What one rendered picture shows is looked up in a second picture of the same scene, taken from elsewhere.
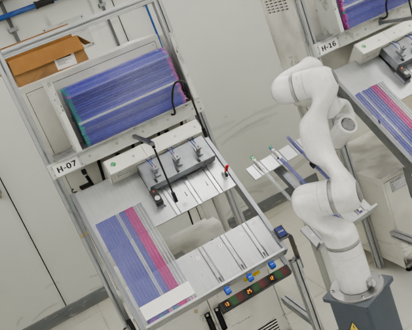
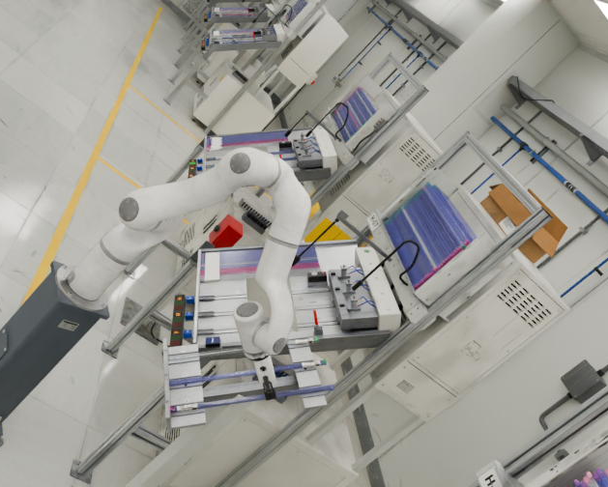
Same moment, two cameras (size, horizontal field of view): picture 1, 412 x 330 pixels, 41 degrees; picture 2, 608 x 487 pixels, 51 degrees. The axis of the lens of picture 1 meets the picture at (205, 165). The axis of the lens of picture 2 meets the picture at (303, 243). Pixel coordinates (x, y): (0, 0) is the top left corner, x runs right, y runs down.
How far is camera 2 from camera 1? 282 cm
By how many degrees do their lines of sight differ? 77
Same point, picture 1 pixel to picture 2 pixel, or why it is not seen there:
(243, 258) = (211, 318)
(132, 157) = (368, 263)
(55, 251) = (431, 433)
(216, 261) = (223, 301)
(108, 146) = (384, 243)
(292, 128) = not seen: outside the picture
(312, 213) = not seen: hidden behind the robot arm
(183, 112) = (408, 296)
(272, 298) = not seen: hidden behind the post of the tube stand
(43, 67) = (500, 211)
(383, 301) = (49, 295)
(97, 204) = (336, 252)
